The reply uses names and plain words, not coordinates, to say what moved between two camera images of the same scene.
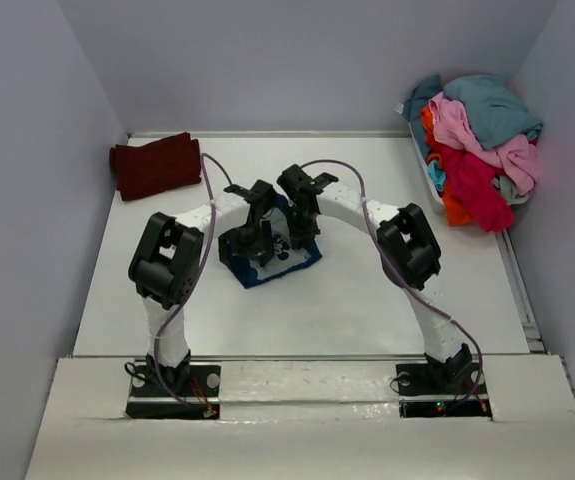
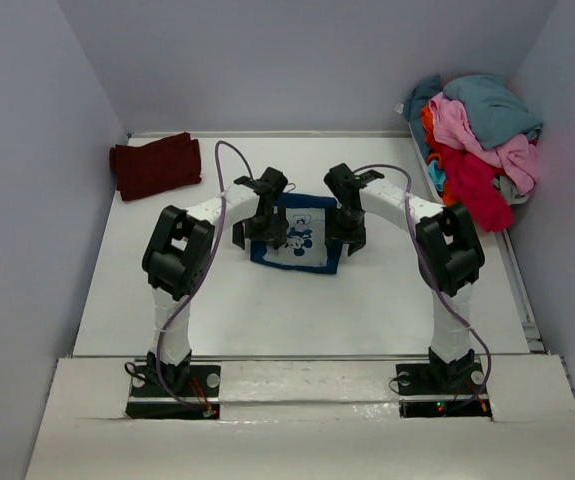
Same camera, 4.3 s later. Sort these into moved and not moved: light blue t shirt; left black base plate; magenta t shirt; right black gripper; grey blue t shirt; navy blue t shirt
Moved: navy blue t shirt; right black gripper
Not moved: left black base plate; grey blue t shirt; magenta t shirt; light blue t shirt
